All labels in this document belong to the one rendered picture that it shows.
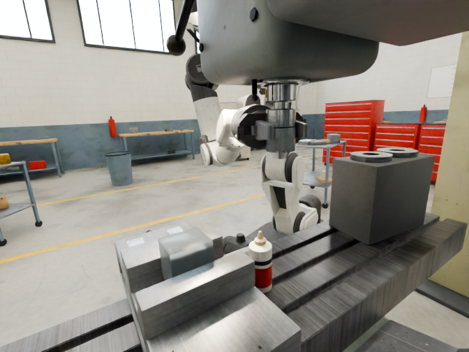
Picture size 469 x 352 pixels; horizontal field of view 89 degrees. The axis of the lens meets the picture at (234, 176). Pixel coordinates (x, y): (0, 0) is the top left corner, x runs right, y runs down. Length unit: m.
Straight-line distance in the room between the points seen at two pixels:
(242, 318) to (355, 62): 0.34
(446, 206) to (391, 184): 1.53
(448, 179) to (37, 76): 7.91
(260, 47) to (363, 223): 0.48
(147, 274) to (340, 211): 0.48
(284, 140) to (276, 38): 0.15
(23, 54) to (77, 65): 1.05
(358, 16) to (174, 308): 0.34
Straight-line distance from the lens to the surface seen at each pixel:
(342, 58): 0.34
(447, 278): 2.34
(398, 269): 0.59
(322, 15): 0.25
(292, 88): 0.38
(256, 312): 0.33
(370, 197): 0.61
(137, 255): 0.39
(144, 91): 8.01
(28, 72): 7.94
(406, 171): 0.68
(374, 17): 0.28
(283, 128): 0.37
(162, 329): 0.32
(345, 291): 0.50
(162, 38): 8.37
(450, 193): 2.13
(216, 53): 0.36
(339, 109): 5.87
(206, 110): 0.84
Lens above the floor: 1.26
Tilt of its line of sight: 14 degrees down
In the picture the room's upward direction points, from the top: 2 degrees counter-clockwise
